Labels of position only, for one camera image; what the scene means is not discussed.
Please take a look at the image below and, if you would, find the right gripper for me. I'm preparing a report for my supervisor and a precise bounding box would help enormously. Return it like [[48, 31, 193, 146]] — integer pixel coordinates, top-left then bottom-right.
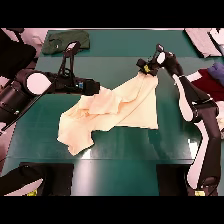
[[143, 59, 161, 78]]

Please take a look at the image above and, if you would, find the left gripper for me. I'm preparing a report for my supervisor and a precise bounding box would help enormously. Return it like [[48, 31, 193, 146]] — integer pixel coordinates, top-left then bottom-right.
[[78, 79, 101, 96]]

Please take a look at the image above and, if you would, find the cream T-shirt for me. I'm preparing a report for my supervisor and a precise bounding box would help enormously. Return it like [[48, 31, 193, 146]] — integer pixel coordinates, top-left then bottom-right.
[[56, 71, 161, 157]]

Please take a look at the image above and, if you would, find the white garment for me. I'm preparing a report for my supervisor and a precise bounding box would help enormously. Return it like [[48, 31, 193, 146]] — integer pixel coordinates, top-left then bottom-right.
[[215, 100, 224, 132], [185, 70, 203, 83]]

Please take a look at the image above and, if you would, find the green garment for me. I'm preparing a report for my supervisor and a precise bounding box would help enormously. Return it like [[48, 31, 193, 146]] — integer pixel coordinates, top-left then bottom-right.
[[41, 29, 91, 56]]

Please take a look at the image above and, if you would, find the red garment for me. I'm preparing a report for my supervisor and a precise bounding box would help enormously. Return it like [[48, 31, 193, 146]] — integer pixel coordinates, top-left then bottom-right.
[[191, 68, 224, 102]]

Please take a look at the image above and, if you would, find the purple garment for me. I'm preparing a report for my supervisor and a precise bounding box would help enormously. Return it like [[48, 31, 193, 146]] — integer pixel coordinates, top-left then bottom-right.
[[207, 62, 224, 88]]

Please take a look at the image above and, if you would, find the black chair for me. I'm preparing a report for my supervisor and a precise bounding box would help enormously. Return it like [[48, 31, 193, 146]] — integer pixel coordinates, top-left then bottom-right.
[[0, 28, 38, 81]]

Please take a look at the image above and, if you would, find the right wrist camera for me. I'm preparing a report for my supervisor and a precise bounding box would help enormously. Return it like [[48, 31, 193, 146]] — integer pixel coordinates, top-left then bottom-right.
[[135, 57, 150, 68]]

